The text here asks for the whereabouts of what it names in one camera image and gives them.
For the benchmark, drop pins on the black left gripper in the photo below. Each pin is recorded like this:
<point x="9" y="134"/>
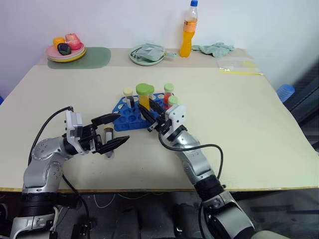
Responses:
<point x="87" y="140"/>

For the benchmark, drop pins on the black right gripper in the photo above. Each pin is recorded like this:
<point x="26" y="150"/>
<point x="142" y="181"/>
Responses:
<point x="162" y="126"/>

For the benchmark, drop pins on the brown cap clear test tube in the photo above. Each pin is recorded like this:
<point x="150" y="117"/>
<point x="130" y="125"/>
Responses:
<point x="109" y="135"/>

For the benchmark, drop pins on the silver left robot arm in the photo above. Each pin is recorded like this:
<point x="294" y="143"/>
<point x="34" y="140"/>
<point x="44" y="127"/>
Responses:
<point x="42" y="154"/>

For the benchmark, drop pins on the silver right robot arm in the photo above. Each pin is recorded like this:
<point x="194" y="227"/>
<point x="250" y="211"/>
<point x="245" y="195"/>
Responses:
<point x="189" y="149"/>

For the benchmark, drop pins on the blue test tube rack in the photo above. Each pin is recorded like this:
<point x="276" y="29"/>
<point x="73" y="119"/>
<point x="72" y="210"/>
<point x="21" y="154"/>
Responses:
<point x="124" y="120"/>

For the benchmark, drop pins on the green cap yellow test tube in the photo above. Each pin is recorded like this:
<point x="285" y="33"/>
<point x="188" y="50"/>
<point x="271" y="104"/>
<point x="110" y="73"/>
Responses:
<point x="142" y="89"/>
<point x="151" y="88"/>

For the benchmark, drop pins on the green cap short test tube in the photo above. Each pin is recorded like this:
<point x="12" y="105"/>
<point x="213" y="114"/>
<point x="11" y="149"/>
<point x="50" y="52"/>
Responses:
<point x="173" y="100"/>

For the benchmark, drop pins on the green cap red test tube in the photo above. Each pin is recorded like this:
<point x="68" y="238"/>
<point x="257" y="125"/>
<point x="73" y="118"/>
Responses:
<point x="168" y="87"/>

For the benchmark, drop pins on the cream cap dark test tube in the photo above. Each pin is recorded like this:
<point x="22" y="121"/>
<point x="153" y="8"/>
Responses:
<point x="128" y="91"/>

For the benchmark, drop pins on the light green plate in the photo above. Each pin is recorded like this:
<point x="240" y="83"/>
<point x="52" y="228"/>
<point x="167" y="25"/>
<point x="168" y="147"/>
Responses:
<point x="139" y="62"/>

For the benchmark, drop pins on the light green zip pouch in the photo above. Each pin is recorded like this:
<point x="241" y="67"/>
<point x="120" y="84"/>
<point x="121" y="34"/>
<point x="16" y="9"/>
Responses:
<point x="149" y="52"/>

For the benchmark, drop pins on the green placemat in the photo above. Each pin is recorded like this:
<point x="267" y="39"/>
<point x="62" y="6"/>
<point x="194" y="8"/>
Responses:
<point x="96" y="58"/>

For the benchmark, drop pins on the orange soda bottle blue cap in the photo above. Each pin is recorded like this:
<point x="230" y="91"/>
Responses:
<point x="187" y="42"/>

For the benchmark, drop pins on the yellow plate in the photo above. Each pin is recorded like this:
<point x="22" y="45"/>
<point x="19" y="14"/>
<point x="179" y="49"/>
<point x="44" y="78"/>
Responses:
<point x="81" y="56"/>

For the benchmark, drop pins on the light green cloth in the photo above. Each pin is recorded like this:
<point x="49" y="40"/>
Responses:
<point x="214" y="48"/>

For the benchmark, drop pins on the clear zip bag yellow strip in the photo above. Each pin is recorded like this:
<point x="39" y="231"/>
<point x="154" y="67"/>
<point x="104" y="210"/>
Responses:
<point x="231" y="64"/>

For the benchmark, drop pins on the dark purple toy fruit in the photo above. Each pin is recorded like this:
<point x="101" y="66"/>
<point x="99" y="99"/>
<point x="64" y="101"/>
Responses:
<point x="64" y="48"/>

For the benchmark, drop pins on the dark rounded shape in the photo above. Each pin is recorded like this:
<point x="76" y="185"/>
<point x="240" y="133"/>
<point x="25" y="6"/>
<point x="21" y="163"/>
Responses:
<point x="139" y="224"/>

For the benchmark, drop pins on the stack of pastel plates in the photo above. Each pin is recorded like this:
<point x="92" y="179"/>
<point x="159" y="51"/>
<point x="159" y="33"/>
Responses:
<point x="53" y="54"/>

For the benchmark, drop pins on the pink toy apple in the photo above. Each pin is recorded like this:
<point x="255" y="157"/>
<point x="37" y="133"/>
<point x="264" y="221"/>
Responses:
<point x="73" y="41"/>

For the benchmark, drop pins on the orange toy fruit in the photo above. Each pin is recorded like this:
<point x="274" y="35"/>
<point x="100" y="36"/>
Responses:
<point x="58" y="41"/>

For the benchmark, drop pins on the blue stacked cups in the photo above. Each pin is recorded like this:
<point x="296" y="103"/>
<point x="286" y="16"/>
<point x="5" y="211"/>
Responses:
<point x="285" y="92"/>

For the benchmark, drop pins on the dark chair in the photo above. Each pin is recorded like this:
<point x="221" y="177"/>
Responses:
<point x="309" y="99"/>

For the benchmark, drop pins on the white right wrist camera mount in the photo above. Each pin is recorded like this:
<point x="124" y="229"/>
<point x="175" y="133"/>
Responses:
<point x="177" y="115"/>

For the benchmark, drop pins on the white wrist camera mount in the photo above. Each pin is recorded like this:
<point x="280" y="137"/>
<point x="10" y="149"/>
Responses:
<point x="177" y="115"/>
<point x="74" y="124"/>

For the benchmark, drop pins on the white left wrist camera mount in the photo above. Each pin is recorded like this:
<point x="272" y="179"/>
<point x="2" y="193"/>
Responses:
<point x="74" y="124"/>

